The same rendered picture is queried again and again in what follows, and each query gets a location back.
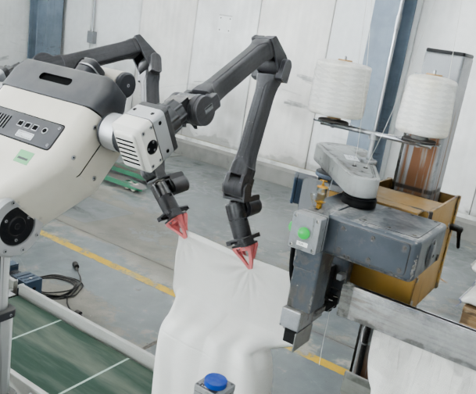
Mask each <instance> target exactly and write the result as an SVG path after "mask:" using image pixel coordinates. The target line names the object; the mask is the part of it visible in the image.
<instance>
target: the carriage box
mask: <svg viewBox="0 0 476 394"><path fill-rule="evenodd" d="M392 182H393V179H392V177H387V179H384V180H382V181H380V183H379V186H378V193H377V197H378V198H382V199H387V200H389V201H393V202H397V203H400V204H403V205H406V206H411V207H414V208H418V209H420V210H423V212H422V213H420V214H418V216H420V217H425V218H428V219H431V220H436V221H438V222H442V223H444V224H445V225H446V233H445V237H444V240H443V243H442V248H441V252H440V255H439V258H438V260H437V261H435V262H434V263H433V264H432V265H431V266H430V267H429V268H427V269H426V270H425V271H424V272H422V273H421V274H420V275H419V276H418V277H416V278H415V279H414V280H413V281H411V282H407V281H403V280H400V279H398V278H394V277H392V276H389V275H387V274H383V273H380V272H378V271H375V270H371V269H369V268H366V267H363V266H360V265H358V264H355V263H353V269H352V273H351V278H350V282H352V283H353V284H355V285H359V286H360V287H363V288H366V289H369V290H371V291H373V292H377V293H379V294H382V295H384V296H387V297H390V298H392V299H396V300H398V301H400V302H403V303H406V304H409V305H411V306H416V305H417V304H418V303H419V302H420V301H421V300H422V299H423V298H424V297H425V296H426V295H427V294H429V293H430V292H431V291H432V290H433V289H434V288H437V287H438V283H439V280H440V277H441V273H442V268H443V265H444V262H445V258H446V253H447V250H448V247H449V241H450V239H451V235H452V232H453V231H452V230H450V229H447V227H448V224H449V223H450V224H455V220H456V215H457V211H458V209H459V205H460V200H461V195H451V194H448V193H445V192H440V194H439V197H438V201H437V202H436V201H433V200H430V199H425V198H424V197H421V196H418V195H413V194H410V193H407V192H401V191H399V190H392V189H391V187H392Z"/></svg>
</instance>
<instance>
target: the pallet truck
mask: <svg viewBox="0 0 476 394"><path fill-rule="evenodd" d="M111 170H115V171H117V172H120V173H122V174H126V175H129V176H132V177H136V178H138V179H141V180H143V181H145V179H144V178H143V177H142V176H141V171H140V170H137V169H134V168H132V167H128V166H125V165H123V164H120V163H116V162H115V163H114V164H113V166H112V168H111ZM104 180H107V181H111V182H113V183H116V184H119V185H122V186H124V187H125V188H126V189H130V190H131V191H133V192H135V191H140V192H142V189H145V190H146V187H145V186H144V185H143V184H142V183H140V182H137V181H135V180H132V179H130V178H128V177H124V176H121V175H119V174H115V173H112V172H108V174H107V175H106V177H105V178H104Z"/></svg>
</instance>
